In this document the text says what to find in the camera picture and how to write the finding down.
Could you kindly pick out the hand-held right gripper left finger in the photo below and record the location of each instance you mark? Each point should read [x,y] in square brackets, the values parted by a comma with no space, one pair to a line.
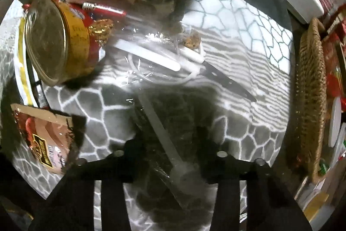
[129,160]

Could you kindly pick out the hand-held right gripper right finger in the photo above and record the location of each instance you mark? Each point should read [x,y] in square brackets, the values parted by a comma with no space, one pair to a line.
[213,163]

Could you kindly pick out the clear packet with white spoon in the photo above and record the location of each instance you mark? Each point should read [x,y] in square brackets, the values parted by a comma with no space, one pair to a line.
[167,139]

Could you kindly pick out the brown snack packet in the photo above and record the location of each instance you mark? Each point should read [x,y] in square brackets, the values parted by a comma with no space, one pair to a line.
[46,136]

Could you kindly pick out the white plastic utensil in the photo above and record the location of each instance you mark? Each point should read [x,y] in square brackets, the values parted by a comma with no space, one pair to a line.
[151,56]

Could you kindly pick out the yellow box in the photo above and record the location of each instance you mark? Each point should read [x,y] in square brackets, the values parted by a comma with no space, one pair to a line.
[316,204]

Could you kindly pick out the small wrapped cookie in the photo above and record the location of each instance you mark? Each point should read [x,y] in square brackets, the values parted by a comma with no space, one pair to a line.
[192,40]

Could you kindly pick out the wicker basket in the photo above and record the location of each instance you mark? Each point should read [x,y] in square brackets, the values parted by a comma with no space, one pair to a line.
[310,84]

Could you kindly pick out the white round lid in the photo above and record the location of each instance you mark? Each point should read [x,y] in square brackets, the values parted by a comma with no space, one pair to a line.
[335,122]

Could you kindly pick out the snack packet with yellow edge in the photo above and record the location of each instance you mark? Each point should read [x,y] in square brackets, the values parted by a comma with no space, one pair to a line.
[23,76]

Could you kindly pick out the gold candy wrapper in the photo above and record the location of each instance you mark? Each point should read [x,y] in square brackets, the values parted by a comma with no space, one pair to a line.
[101,26]

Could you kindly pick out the grey honeycomb patterned tablecloth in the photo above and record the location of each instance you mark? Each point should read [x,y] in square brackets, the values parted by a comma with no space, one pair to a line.
[229,17]

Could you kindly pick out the gold-lidded jar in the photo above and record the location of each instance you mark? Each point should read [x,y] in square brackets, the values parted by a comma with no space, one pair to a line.
[46,38]

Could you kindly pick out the red pen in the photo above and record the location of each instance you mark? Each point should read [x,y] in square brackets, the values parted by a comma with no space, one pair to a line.
[108,9]

